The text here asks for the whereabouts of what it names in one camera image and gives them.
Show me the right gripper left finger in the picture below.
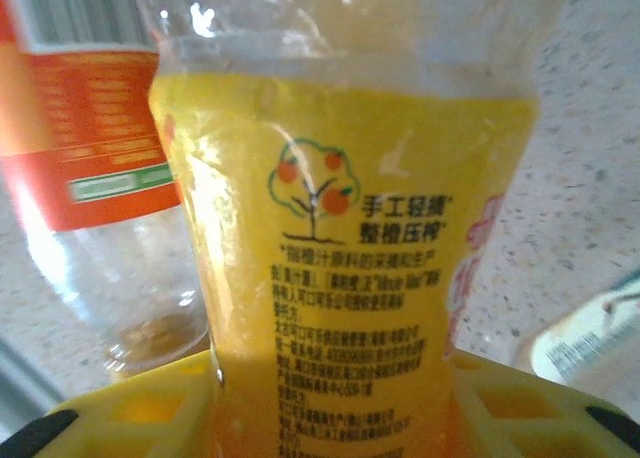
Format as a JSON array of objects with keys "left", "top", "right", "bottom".
[{"left": 0, "top": 350, "right": 224, "bottom": 458}]

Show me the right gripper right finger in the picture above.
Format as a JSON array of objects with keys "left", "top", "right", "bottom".
[{"left": 447, "top": 350, "right": 640, "bottom": 458}]

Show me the pale green label bottle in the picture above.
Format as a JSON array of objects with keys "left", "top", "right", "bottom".
[{"left": 514, "top": 267, "right": 640, "bottom": 409}]

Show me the yellow label juice bottle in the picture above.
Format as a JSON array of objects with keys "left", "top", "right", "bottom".
[{"left": 132, "top": 0, "right": 571, "bottom": 458}]

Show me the orange label plastic bottle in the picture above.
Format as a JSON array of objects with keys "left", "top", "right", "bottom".
[{"left": 0, "top": 0, "right": 214, "bottom": 379}]

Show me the wide aluminium frame rail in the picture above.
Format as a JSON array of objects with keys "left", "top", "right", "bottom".
[{"left": 0, "top": 335, "right": 69, "bottom": 422}]

